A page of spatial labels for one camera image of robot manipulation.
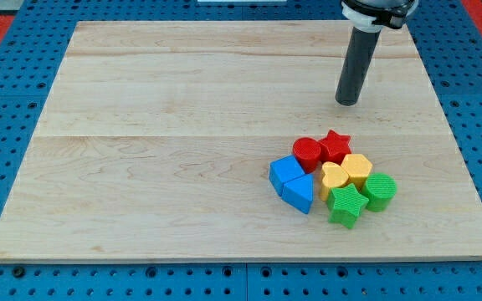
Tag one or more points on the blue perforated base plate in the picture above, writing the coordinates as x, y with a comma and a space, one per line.
450, 45

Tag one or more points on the blue cube block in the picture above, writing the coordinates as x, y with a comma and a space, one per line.
284, 170

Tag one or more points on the red cylinder block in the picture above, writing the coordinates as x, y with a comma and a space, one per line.
307, 152

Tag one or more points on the blue triangle block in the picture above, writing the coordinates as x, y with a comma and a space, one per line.
299, 193

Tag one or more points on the yellow heart block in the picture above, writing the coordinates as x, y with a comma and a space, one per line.
332, 176

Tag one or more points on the green cylinder block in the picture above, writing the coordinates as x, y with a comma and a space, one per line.
379, 189

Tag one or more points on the light wooden board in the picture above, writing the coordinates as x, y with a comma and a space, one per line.
155, 142

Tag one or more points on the green star block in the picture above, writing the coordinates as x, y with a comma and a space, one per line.
346, 204

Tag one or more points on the yellow hexagon block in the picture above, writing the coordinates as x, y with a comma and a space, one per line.
358, 168

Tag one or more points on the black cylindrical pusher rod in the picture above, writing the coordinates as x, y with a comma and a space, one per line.
359, 53

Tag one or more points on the red star block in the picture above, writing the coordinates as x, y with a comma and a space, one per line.
334, 147

